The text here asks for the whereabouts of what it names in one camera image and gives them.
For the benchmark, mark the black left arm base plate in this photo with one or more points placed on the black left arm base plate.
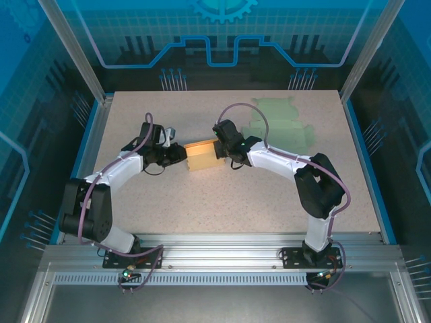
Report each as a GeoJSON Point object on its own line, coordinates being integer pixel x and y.
{"type": "Point", "coordinates": [114, 260]}

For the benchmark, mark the blue side panel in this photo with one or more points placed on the blue side panel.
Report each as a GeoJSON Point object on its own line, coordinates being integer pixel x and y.
{"type": "Point", "coordinates": [358, 134]}
{"type": "Point", "coordinates": [89, 134]}

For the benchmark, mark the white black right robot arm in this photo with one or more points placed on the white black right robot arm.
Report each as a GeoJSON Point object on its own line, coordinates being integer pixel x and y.
{"type": "Point", "coordinates": [279, 158]}

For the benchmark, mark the green paper box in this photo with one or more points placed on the green paper box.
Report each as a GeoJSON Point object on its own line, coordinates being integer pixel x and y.
{"type": "Point", "coordinates": [286, 131]}

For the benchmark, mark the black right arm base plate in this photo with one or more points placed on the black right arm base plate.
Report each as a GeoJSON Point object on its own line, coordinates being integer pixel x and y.
{"type": "Point", "coordinates": [293, 257]}

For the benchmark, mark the aluminium frame rail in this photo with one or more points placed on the aluminium frame rail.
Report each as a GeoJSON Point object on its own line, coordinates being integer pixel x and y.
{"type": "Point", "coordinates": [219, 252]}

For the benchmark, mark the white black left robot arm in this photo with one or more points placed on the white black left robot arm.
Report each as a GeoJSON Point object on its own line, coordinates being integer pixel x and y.
{"type": "Point", "coordinates": [118, 168]}

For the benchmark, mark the aluminium corner post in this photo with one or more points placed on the aluminium corner post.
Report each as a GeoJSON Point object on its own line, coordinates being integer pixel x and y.
{"type": "Point", "coordinates": [77, 57]}
{"type": "Point", "coordinates": [367, 57]}

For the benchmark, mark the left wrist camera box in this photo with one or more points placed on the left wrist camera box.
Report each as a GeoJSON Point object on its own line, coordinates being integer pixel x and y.
{"type": "Point", "coordinates": [169, 136]}

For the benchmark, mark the yellow paper box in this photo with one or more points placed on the yellow paper box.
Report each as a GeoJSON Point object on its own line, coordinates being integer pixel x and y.
{"type": "Point", "coordinates": [202, 156]}

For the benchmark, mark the small adapter board with LED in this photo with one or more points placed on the small adapter board with LED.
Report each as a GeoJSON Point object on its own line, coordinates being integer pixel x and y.
{"type": "Point", "coordinates": [129, 274]}
{"type": "Point", "coordinates": [323, 275]}

